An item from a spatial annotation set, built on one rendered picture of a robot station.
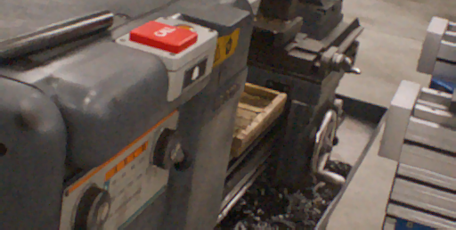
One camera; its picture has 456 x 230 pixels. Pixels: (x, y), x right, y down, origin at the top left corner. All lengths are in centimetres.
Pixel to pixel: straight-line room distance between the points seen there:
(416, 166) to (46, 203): 71
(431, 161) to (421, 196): 6
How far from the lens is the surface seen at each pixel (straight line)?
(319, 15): 253
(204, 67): 104
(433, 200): 142
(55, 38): 92
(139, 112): 90
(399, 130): 138
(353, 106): 293
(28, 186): 83
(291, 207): 225
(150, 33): 98
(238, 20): 113
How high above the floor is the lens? 157
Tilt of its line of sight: 21 degrees down
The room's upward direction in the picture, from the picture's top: 11 degrees clockwise
